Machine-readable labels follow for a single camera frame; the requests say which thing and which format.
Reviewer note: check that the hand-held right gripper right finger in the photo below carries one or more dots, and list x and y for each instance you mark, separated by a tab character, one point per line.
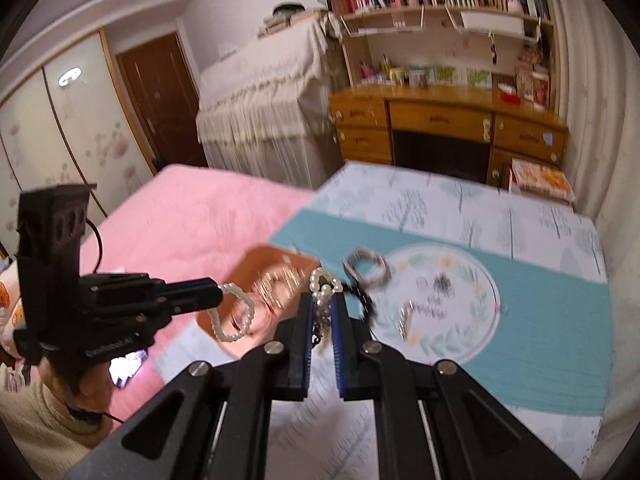
339	342

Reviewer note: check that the brown wooden door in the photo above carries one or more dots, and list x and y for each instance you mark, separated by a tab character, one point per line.
160	100

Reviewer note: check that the gold bangles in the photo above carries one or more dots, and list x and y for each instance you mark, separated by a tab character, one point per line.
277	285

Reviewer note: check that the cream curtain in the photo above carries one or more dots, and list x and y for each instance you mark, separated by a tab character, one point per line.
600	110

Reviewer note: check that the white tree print tablecloth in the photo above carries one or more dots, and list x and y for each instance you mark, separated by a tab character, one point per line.
450	200

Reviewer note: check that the red box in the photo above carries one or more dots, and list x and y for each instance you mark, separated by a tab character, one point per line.
509	98

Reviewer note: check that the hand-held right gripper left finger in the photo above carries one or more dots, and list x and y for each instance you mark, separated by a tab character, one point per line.
306	342

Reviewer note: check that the wooden bookshelf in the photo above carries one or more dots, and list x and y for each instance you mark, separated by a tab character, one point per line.
380	25

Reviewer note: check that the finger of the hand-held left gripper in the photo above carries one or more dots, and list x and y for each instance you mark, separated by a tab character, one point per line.
195	294

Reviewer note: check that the black bead strand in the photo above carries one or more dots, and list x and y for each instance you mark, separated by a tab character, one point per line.
367	305

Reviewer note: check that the floral sliding wardrobe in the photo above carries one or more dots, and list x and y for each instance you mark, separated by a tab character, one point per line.
50	150

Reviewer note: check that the person's left forearm cream sleeve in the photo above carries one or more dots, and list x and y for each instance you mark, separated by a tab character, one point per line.
40	435

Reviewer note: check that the teal placemat with round print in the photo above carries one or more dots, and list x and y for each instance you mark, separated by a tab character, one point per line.
540	320

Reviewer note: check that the person's left hand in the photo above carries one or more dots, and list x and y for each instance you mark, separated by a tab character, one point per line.
92	382

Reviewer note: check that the stack of things on piano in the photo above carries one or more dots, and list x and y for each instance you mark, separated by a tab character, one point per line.
287	15

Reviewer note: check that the row of green cards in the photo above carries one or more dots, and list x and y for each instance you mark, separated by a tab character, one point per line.
450	76

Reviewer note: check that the cartoon print pillow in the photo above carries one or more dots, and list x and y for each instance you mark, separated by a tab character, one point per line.
7	305

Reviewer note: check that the silver bar clip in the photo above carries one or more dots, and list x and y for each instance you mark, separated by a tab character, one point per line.
406	320

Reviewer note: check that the pink blanket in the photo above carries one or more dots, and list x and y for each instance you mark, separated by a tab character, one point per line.
190	220

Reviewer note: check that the wooden desk with drawers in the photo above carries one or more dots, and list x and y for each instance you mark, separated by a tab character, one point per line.
440	110

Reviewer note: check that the rose gold jewelry tray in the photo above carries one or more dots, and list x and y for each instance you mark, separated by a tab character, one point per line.
270	260

